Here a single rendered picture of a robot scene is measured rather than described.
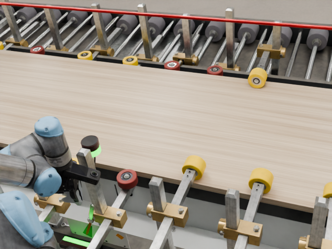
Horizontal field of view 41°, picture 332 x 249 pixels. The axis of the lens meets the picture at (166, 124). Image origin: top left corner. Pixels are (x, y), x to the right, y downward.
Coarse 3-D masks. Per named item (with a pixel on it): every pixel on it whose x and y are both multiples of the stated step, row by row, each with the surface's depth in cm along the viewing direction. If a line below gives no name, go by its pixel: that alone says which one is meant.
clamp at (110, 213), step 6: (108, 210) 165; (114, 210) 165; (120, 210) 165; (96, 216) 165; (102, 216) 164; (108, 216) 163; (114, 216) 163; (120, 216) 163; (126, 216) 166; (114, 222) 163; (120, 222) 162
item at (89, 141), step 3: (84, 138) 151; (87, 138) 151; (90, 138) 151; (93, 138) 151; (96, 138) 151; (84, 141) 150; (87, 141) 150; (90, 141) 150; (93, 141) 150; (96, 141) 149; (84, 144) 149; (87, 144) 149; (90, 144) 149; (93, 144) 148
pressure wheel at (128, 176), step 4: (120, 172) 175; (124, 172) 175; (128, 172) 175; (132, 172) 174; (120, 176) 173; (124, 176) 173; (128, 176) 173; (132, 176) 172; (136, 176) 172; (120, 180) 171; (124, 180) 172; (128, 180) 171; (132, 180) 171; (136, 180) 172; (120, 184) 171; (124, 184) 170; (128, 184) 170; (132, 184) 171; (136, 184) 173; (124, 188) 172; (128, 188) 172
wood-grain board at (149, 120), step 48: (0, 96) 227; (48, 96) 222; (96, 96) 217; (144, 96) 213; (192, 96) 209; (240, 96) 205; (288, 96) 201; (0, 144) 199; (144, 144) 187; (192, 144) 184; (240, 144) 180; (288, 144) 177; (240, 192) 161; (288, 192) 159
